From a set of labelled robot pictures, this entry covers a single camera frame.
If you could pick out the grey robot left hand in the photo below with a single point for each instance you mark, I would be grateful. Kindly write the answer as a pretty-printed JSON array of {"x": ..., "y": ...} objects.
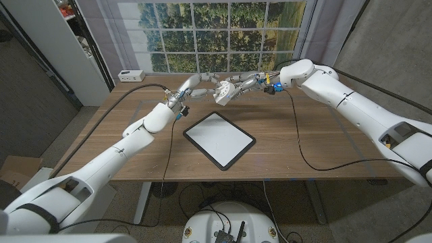
[{"x": 195, "y": 82}]

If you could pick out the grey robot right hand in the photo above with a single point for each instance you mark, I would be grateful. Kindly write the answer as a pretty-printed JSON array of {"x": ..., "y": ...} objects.
[{"x": 253, "y": 81}]

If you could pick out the white mechanical timer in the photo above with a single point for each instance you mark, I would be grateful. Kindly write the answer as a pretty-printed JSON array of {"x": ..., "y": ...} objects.
[{"x": 223, "y": 92}]

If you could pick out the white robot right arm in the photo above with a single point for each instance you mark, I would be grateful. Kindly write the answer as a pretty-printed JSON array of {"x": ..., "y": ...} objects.
[{"x": 354, "y": 108}]

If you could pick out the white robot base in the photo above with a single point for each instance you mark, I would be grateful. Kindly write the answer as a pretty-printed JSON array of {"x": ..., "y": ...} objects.
[{"x": 209, "y": 222}]

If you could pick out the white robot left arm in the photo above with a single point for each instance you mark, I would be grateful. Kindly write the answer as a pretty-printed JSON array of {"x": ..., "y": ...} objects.
[{"x": 101, "y": 162}]

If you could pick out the small black-framed whiteboard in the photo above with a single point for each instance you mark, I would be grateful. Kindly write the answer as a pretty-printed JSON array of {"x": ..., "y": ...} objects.
[{"x": 219, "y": 140}]

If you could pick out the printed window backdrop cloth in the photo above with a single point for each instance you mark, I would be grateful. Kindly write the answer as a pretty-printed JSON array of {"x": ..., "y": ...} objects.
[{"x": 209, "y": 40}]

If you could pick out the white power strip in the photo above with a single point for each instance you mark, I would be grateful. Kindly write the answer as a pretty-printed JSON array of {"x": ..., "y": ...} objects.
[{"x": 131, "y": 76}]

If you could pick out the black round ribbed disc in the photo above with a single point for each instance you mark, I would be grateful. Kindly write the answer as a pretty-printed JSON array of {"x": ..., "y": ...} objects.
[{"x": 165, "y": 189}]

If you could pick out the white table leg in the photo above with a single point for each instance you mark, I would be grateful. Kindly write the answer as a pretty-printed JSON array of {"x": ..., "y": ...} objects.
[{"x": 142, "y": 202}]

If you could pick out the grey table leg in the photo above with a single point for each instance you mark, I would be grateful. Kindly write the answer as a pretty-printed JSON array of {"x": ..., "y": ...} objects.
[{"x": 315, "y": 202}]

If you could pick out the white shelf cabinet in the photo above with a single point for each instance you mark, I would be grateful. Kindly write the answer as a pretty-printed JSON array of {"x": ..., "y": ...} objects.
[{"x": 57, "y": 50}]

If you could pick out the orange packaged item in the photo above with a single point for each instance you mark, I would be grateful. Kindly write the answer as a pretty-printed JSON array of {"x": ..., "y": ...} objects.
[{"x": 66, "y": 11}]

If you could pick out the brown cardboard box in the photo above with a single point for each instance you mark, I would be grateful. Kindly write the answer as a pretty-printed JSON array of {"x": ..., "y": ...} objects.
[{"x": 17, "y": 170}]

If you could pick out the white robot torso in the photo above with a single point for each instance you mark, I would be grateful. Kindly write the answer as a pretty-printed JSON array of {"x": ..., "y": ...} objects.
[{"x": 67, "y": 239}]

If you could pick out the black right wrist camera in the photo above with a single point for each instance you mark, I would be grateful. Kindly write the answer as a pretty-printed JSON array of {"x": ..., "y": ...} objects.
[{"x": 271, "y": 89}]

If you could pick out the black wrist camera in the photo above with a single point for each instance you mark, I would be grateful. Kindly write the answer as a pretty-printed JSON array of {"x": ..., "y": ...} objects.
[
  {"x": 184, "y": 110},
  {"x": 271, "y": 89}
]

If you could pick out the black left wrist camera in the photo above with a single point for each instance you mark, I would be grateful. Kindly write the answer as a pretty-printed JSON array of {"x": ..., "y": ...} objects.
[{"x": 184, "y": 110}]

